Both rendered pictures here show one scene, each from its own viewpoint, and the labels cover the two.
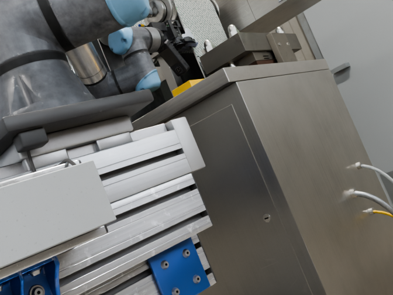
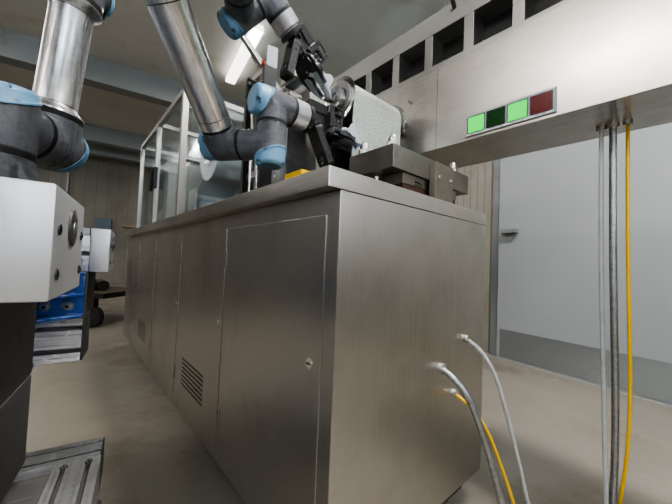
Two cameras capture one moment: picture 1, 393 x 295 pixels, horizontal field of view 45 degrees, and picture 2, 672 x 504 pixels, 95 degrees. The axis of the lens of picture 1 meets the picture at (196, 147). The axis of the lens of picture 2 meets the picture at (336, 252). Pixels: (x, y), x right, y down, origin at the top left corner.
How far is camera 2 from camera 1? 0.64 m
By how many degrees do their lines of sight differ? 11
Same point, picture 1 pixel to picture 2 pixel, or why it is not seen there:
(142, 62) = (269, 131)
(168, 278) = not seen: outside the picture
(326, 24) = (514, 190)
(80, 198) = not seen: outside the picture
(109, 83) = (227, 141)
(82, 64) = (195, 104)
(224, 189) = (288, 305)
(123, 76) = (244, 138)
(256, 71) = (382, 189)
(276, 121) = (378, 258)
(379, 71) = (541, 247)
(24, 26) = not seen: outside the picture
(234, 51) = (381, 163)
